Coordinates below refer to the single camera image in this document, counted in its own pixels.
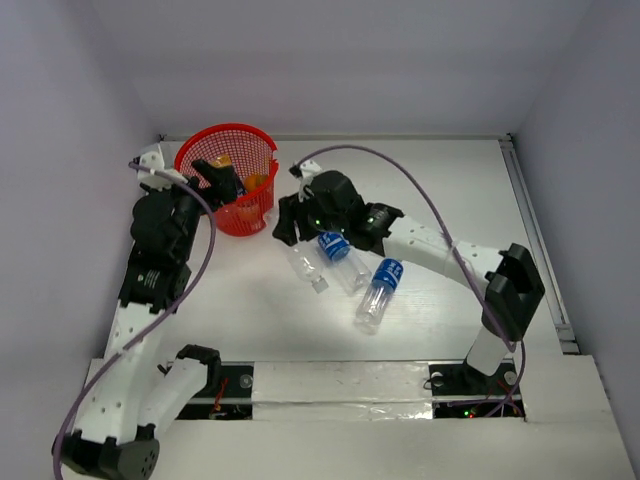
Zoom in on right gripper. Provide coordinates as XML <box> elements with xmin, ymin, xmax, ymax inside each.
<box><xmin>272</xmin><ymin>188</ymin><xmax>347</xmax><ymax>246</ymax></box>

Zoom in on tall orange drink bottle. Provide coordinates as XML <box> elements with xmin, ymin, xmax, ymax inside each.
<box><xmin>211</xmin><ymin>154</ymin><xmax>247</xmax><ymax>197</ymax></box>

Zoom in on small orange juice bottle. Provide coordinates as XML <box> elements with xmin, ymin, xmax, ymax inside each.
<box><xmin>243</xmin><ymin>174</ymin><xmax>269</xmax><ymax>193</ymax></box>

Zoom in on red label clear bottle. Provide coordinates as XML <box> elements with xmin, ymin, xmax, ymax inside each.
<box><xmin>236</xmin><ymin>204</ymin><xmax>262</xmax><ymax>228</ymax></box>

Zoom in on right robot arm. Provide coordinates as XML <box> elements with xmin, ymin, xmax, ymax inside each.
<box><xmin>273</xmin><ymin>170</ymin><xmax>545</xmax><ymax>392</ymax></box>

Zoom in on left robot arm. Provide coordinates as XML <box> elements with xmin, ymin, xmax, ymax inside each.
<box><xmin>52</xmin><ymin>157</ymin><xmax>236</xmax><ymax>479</ymax></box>

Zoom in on clear bottle white cap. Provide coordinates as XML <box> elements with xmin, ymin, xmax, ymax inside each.
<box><xmin>286</xmin><ymin>243</ymin><xmax>328</xmax><ymax>294</ymax></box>

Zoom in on red plastic mesh basket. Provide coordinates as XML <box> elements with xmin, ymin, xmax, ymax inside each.
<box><xmin>174</xmin><ymin>123</ymin><xmax>279</xmax><ymax>237</ymax></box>

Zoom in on blue label bottle middle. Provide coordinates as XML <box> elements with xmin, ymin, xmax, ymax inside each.
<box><xmin>317</xmin><ymin>232</ymin><xmax>372</xmax><ymax>295</ymax></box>

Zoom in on blue label bottle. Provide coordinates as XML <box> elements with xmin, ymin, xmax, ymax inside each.
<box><xmin>354</xmin><ymin>258</ymin><xmax>404</xmax><ymax>335</ymax></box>
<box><xmin>317</xmin><ymin>232</ymin><xmax>372</xmax><ymax>295</ymax></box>

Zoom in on blue label bottle right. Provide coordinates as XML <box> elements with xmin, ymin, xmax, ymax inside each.
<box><xmin>354</xmin><ymin>258</ymin><xmax>404</xmax><ymax>335</ymax></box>

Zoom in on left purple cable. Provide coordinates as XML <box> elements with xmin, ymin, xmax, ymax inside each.
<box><xmin>51</xmin><ymin>162</ymin><xmax>217</xmax><ymax>480</ymax></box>

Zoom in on purple cable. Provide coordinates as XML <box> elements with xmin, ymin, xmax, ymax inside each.
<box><xmin>51</xmin><ymin>162</ymin><xmax>217</xmax><ymax>480</ymax></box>
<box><xmin>297</xmin><ymin>144</ymin><xmax>527</xmax><ymax>419</ymax></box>

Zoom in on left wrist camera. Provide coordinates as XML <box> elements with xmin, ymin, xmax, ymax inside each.
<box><xmin>133</xmin><ymin>143</ymin><xmax>187</xmax><ymax>191</ymax></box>

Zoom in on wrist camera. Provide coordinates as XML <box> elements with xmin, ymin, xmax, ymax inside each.
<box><xmin>133</xmin><ymin>143</ymin><xmax>187</xmax><ymax>191</ymax></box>
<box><xmin>289</xmin><ymin>160</ymin><xmax>323</xmax><ymax>202</ymax></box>

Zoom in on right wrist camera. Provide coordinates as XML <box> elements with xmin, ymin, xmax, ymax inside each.
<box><xmin>289</xmin><ymin>160</ymin><xmax>323</xmax><ymax>202</ymax></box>

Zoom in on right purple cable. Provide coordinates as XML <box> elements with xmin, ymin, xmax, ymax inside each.
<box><xmin>297</xmin><ymin>144</ymin><xmax>527</xmax><ymax>419</ymax></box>

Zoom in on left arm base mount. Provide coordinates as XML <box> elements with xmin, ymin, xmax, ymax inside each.
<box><xmin>177</xmin><ymin>363</ymin><xmax>254</xmax><ymax>421</ymax></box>

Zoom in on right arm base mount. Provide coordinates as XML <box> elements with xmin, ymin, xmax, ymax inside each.
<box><xmin>423</xmin><ymin>361</ymin><xmax>525</xmax><ymax>419</ymax></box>

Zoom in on aluminium rail right edge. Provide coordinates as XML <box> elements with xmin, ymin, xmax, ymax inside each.
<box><xmin>498</xmin><ymin>135</ymin><xmax>581</xmax><ymax>355</ymax></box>

